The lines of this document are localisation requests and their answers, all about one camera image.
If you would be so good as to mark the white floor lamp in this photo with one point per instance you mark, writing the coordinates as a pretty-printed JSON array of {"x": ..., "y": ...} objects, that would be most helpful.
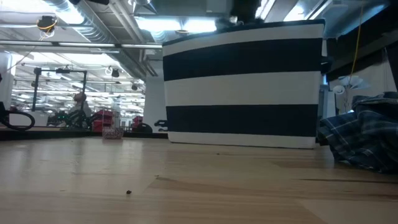
[{"x": 349, "y": 81}]

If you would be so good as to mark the black curved clamp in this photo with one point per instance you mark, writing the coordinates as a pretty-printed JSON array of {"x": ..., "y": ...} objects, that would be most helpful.
[{"x": 161, "y": 124}]

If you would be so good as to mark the background black robot arm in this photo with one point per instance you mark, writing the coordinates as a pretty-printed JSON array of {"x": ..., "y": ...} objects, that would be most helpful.
[{"x": 66, "y": 119}]

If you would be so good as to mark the red storage bin rack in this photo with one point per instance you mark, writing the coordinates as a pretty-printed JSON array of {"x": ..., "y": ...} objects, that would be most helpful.
[
  {"x": 102, "y": 121},
  {"x": 137, "y": 122}
]

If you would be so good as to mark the silver ventilation duct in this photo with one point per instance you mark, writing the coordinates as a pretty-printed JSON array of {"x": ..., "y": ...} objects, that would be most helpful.
[{"x": 93, "y": 28}]

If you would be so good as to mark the black table edge rail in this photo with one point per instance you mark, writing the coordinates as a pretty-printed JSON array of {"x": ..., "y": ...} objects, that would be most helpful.
[{"x": 62, "y": 134}]

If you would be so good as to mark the blue plaid shirt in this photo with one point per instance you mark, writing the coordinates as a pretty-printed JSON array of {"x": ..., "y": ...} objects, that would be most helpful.
[{"x": 367, "y": 137}]

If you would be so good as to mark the navy white striped fabric basket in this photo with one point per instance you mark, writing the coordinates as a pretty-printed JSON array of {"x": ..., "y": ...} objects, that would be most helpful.
[{"x": 242, "y": 90}]

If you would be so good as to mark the person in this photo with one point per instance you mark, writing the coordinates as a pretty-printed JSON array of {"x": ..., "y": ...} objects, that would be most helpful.
[{"x": 80, "y": 107}]

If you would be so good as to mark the black metal frame stand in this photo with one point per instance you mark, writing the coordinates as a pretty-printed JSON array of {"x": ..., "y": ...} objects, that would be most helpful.
[{"x": 59, "y": 71}]

